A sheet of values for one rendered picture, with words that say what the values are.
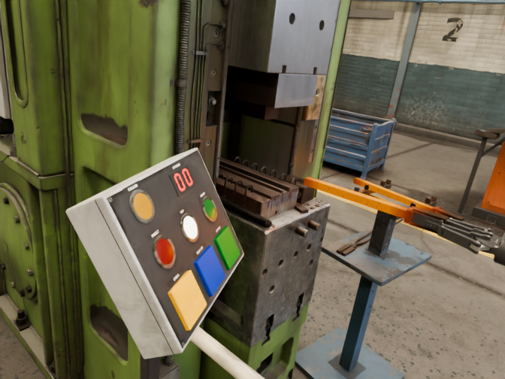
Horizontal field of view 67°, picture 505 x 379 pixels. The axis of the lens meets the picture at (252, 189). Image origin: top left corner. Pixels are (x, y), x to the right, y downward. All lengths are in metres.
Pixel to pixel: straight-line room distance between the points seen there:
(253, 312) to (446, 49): 8.01
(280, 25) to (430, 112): 7.95
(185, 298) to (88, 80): 0.84
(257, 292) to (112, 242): 0.72
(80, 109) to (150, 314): 0.83
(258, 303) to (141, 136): 0.64
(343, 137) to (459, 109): 4.15
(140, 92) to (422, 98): 8.20
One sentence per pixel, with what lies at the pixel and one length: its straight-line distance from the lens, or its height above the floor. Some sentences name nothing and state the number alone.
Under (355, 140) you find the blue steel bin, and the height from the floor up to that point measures 0.47.
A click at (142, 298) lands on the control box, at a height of 1.04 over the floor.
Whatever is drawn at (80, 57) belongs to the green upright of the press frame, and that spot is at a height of 1.34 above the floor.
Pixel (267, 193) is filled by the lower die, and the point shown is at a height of 0.99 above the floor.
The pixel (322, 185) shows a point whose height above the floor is 1.06.
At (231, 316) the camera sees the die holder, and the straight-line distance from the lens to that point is 1.43.
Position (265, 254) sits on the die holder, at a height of 0.83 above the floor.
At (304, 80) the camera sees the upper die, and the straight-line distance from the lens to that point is 1.19.
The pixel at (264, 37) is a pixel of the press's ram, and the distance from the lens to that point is 1.06.
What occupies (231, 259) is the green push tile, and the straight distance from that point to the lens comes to 0.85.
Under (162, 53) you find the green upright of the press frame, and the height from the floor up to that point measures 1.38.
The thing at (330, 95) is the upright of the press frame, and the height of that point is 1.27.
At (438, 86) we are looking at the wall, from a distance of 8.87.
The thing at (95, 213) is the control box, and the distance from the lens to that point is 0.61.
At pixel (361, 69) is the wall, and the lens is 9.54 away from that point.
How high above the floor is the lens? 1.43
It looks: 21 degrees down
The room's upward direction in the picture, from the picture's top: 7 degrees clockwise
